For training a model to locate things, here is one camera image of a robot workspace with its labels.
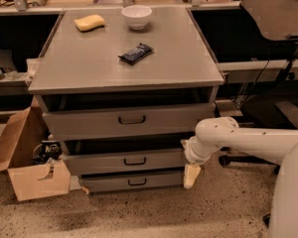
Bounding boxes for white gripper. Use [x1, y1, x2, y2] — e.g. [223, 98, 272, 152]
[181, 137, 212, 189]

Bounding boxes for grey drawer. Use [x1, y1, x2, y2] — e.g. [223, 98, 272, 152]
[44, 103, 215, 141]
[65, 148, 186, 176]
[78, 169, 183, 192]

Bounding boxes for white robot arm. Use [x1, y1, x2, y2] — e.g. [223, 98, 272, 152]
[181, 117, 298, 238]

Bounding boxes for grey top drawer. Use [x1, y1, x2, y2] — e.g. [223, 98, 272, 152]
[44, 103, 215, 141]

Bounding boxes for grey bottom drawer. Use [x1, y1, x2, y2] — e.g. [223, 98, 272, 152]
[78, 169, 183, 192]

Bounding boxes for grey drawer cabinet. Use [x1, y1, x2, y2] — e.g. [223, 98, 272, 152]
[30, 7, 224, 181]

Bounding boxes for black office chair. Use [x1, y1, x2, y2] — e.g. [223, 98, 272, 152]
[218, 0, 298, 229]

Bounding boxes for dark blue snack packet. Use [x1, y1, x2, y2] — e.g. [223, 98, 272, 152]
[119, 43, 153, 65]

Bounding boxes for dark items in box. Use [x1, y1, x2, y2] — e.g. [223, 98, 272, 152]
[33, 141, 62, 165]

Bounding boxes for white bowl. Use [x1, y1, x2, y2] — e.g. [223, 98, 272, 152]
[121, 5, 152, 30]

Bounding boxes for cardboard box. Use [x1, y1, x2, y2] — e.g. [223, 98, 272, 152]
[0, 99, 71, 201]

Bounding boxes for yellow sponge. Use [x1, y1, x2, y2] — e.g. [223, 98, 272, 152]
[74, 14, 105, 32]

